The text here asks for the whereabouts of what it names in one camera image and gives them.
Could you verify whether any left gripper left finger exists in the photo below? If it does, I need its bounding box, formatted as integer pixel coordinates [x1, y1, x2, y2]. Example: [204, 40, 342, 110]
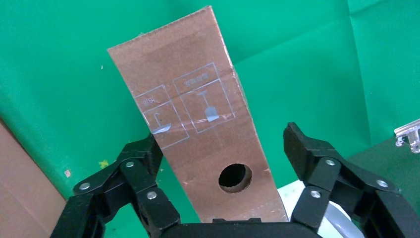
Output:
[49, 133, 181, 238]

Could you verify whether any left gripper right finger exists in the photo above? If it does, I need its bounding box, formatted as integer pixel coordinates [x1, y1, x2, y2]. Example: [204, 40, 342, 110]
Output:
[282, 122, 420, 238]

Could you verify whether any long cardboard box with hole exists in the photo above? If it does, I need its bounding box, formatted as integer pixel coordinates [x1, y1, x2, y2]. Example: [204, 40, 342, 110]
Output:
[107, 4, 289, 224]

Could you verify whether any large open cardboard carton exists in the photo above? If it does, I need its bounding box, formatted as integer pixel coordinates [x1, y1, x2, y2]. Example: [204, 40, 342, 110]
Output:
[0, 118, 67, 238]

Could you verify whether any white rounded base part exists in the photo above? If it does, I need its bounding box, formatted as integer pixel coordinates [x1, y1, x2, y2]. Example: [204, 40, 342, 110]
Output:
[277, 178, 353, 238]

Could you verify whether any green table cloth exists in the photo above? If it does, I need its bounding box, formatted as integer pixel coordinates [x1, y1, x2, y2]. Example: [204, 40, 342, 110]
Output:
[0, 0, 420, 238]

